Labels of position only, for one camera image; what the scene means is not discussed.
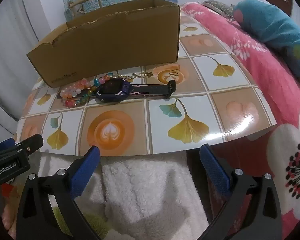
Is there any wooden chair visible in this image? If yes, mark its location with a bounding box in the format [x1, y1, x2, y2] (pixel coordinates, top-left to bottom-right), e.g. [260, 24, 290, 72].
[67, 0, 103, 12]

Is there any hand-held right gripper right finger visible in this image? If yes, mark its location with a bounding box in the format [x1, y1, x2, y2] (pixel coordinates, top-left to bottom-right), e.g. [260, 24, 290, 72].
[199, 144, 283, 240]

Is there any brown cardboard box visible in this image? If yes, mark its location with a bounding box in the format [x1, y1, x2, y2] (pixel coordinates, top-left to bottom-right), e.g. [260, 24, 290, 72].
[27, 0, 181, 88]

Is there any gold charm necklace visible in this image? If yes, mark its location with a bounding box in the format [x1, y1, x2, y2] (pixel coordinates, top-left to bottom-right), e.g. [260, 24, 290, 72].
[110, 72, 153, 82]

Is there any grey patterned cloth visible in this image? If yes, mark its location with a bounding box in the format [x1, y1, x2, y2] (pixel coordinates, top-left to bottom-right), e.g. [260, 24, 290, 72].
[202, 0, 237, 18]

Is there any white fluffy blanket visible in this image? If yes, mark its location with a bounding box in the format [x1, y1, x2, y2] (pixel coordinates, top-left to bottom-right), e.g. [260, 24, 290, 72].
[37, 151, 210, 240]

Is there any pink floral blanket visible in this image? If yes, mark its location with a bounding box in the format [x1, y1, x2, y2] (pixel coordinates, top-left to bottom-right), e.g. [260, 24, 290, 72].
[180, 1, 300, 240]

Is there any purple smartwatch with black strap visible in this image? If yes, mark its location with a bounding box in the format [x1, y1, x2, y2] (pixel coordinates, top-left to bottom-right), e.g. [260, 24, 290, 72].
[59, 79, 177, 103]

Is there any white curtain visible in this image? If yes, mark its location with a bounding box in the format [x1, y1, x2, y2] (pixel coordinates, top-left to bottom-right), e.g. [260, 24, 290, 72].
[0, 0, 65, 135]

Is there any colourful beaded bracelet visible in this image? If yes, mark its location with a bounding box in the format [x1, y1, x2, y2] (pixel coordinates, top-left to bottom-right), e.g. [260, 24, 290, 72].
[60, 72, 114, 108]

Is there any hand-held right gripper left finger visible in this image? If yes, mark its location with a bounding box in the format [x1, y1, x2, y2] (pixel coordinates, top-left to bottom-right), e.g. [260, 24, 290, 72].
[16, 145, 108, 240]

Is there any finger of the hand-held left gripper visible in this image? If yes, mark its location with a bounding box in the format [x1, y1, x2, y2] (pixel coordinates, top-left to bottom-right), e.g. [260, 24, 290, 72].
[0, 134, 44, 157]

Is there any teal dotted pillow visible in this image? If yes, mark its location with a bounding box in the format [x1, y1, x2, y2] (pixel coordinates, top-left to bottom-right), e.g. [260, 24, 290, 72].
[234, 0, 300, 78]

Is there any tile-pattern leaf tablecloth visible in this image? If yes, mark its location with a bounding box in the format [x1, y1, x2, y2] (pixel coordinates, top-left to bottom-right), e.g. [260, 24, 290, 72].
[16, 17, 278, 157]

